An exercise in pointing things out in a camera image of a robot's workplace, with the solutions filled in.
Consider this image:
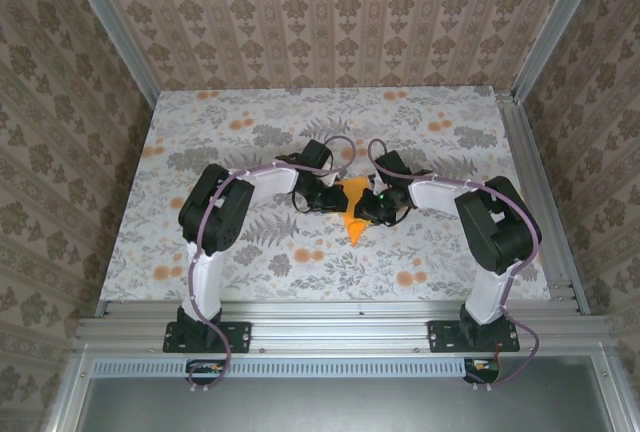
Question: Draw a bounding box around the orange square paper sheet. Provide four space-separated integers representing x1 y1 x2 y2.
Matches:
335 175 381 247

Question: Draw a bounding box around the floral patterned table cover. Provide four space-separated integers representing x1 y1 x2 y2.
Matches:
98 85 552 304

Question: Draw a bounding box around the black connector with orange plug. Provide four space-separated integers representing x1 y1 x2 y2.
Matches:
187 359 226 387
463 356 502 384

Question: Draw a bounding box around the grey metal panel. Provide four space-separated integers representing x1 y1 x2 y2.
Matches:
74 354 617 432

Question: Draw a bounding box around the aluminium mounting rail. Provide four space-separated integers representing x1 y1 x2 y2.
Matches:
74 299 611 354

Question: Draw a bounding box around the aluminium table side rail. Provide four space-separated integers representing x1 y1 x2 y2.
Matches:
494 90 592 316

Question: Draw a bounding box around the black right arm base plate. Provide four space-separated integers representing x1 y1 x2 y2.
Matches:
428 319 521 353

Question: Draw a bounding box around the grey slotted cable duct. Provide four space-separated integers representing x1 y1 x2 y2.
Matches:
92 357 467 379

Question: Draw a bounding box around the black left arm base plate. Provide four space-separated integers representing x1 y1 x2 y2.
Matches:
163 320 252 354

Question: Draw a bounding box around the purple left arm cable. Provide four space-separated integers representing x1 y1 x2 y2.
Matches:
188 134 357 394

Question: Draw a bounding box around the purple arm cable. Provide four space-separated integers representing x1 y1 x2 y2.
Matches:
188 134 357 394
367 138 545 391

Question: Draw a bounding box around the aluminium frame post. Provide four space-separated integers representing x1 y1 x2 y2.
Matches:
510 0 610 104
58 0 162 109

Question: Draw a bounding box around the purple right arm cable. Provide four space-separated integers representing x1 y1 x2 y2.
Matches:
367 138 545 391

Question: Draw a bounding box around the aluminium lower frame rail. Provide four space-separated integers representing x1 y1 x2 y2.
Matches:
43 345 97 432
592 351 634 432

